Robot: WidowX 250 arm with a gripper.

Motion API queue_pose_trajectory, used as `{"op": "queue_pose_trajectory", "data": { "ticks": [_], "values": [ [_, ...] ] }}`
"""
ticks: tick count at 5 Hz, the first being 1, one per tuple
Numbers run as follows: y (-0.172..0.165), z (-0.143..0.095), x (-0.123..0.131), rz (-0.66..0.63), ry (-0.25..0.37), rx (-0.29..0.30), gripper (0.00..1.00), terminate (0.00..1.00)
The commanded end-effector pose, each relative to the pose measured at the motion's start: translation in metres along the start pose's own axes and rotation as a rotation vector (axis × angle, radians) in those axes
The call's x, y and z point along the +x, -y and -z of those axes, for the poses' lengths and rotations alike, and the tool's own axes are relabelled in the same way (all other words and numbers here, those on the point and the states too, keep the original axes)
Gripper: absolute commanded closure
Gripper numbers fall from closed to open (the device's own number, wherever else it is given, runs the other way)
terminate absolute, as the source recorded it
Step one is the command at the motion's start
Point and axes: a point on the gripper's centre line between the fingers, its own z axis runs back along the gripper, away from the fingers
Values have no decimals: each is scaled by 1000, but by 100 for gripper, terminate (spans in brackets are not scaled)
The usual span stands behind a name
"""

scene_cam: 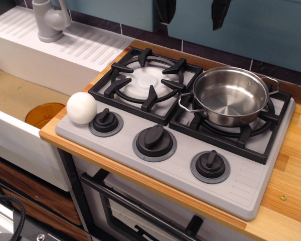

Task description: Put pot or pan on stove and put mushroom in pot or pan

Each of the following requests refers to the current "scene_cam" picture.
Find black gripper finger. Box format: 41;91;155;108
155;0;177;24
211;0;231;31

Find stainless steel pot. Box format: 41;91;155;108
178;66;280;128

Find grey toy stove top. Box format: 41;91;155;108
54;47;296;221

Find black left stove knob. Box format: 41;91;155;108
89;108;124;138

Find black stove knob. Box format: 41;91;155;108
132;125;177;162
89;108;124;138
190;150;231;184

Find black middle stove knob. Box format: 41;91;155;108
132;125;177;162

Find black right stove knob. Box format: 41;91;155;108
190;150;231;184

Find white left burner disc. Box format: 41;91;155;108
117;62;179;99

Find black left burner grate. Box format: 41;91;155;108
89;47;203;125

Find black burner grate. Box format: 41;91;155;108
169;91;294;164
89;47;203;125

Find grey toy faucet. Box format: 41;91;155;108
32;0;71;43

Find black right burner grate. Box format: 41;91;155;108
169;91;294;164

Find white toy sink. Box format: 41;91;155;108
0;7;132;191

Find orange sink drain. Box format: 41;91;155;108
25;102;65;129

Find wooden drawer fronts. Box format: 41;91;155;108
0;157;89;240

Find oven door with black handle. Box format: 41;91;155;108
80;169;214;240

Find black braided cable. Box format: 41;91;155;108
0;195;26;241

